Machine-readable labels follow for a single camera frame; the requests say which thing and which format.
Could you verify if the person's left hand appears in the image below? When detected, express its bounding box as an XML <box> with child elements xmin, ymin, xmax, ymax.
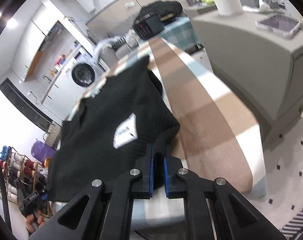
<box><xmin>25</xmin><ymin>212</ymin><xmax>46</xmax><ymax>235</ymax></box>

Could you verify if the checkered bed blanket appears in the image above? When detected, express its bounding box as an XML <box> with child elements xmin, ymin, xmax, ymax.
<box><xmin>64</xmin><ymin>37</ymin><xmax>265</xmax><ymax>229</ymax></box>

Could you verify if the purple bag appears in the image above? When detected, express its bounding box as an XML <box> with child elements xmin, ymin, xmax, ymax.
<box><xmin>31</xmin><ymin>140</ymin><xmax>56</xmax><ymax>162</ymax></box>

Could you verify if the black jacket on sofa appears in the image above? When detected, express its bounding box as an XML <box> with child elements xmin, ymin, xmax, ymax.
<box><xmin>135</xmin><ymin>1</ymin><xmax>183</xmax><ymax>21</ymax></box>

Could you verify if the black knit sweater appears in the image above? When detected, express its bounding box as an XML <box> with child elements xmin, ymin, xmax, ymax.
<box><xmin>48</xmin><ymin>56</ymin><xmax>180</xmax><ymax>203</ymax></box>

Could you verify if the grey desk cabinet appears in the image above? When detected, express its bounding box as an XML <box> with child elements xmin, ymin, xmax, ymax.
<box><xmin>191</xmin><ymin>4</ymin><xmax>303</xmax><ymax>140</ymax></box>

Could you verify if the black digital safe box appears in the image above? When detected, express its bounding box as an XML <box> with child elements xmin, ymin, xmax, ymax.
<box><xmin>132</xmin><ymin>14</ymin><xmax>164</xmax><ymax>40</ymax></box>

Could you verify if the white washing machine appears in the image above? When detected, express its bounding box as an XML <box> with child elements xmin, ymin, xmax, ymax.
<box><xmin>65</xmin><ymin>51</ymin><xmax>104</xmax><ymax>88</ymax></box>

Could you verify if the wooden shoe rack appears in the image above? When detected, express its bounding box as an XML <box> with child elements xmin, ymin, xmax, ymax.
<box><xmin>0</xmin><ymin>146</ymin><xmax>47</xmax><ymax>205</ymax></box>

